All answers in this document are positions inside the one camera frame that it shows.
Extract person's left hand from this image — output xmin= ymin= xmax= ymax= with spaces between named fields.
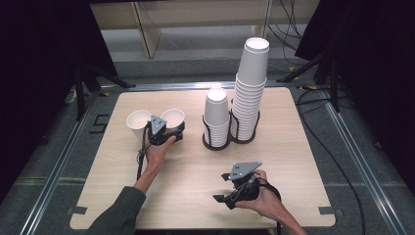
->
xmin=145 ymin=134 xmax=177 ymax=171

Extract black metal stand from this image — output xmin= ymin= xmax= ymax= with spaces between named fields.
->
xmin=276 ymin=48 xmax=343 ymax=114
xmin=72 ymin=63 xmax=137 ymax=122

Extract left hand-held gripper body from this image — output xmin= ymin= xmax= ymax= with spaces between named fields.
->
xmin=148 ymin=114 xmax=177 ymax=147

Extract hand-held gripper cable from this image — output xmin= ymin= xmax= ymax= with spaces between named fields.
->
xmin=256 ymin=180 xmax=283 ymax=235
xmin=135 ymin=121 xmax=152 ymax=181

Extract short stack of white cups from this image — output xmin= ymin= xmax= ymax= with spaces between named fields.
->
xmin=202 ymin=85 xmax=231 ymax=148

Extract long black floor cable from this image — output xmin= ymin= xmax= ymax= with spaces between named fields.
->
xmin=296 ymin=87 xmax=367 ymax=235

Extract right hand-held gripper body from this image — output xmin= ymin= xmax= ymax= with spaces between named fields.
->
xmin=227 ymin=161 xmax=263 ymax=211

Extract left hand-held gripper cable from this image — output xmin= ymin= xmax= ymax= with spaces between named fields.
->
xmin=135 ymin=121 xmax=152 ymax=181

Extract dark double cup holder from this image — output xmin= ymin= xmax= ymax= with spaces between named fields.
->
xmin=201 ymin=97 xmax=261 ymax=152

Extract light wooden shelf unit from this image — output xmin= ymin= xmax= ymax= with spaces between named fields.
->
xmin=89 ymin=0 xmax=274 ymax=60

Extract right hand-held gripper cable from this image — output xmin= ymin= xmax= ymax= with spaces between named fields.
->
xmin=256 ymin=180 xmax=283 ymax=235

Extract bundle of hanging black cables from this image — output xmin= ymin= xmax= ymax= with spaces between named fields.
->
xmin=267 ymin=0 xmax=305 ymax=68

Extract person's right hand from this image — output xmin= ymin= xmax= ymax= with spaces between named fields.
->
xmin=234 ymin=168 xmax=285 ymax=223

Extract white paper cup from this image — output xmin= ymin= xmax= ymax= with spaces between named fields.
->
xmin=125 ymin=109 xmax=152 ymax=142
xmin=160 ymin=108 xmax=186 ymax=132

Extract tall stack of white cups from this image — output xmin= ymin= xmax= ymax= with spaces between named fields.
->
xmin=229 ymin=36 xmax=271 ymax=142

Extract dark curtain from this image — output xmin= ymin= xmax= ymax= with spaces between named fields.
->
xmin=0 ymin=0 xmax=119 ymax=204
xmin=295 ymin=0 xmax=415 ymax=192

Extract metal floor rail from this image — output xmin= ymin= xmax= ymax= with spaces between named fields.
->
xmin=19 ymin=92 xmax=101 ymax=235
xmin=321 ymin=89 xmax=409 ymax=235

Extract white object on floor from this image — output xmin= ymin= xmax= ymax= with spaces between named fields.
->
xmin=64 ymin=88 xmax=78 ymax=106

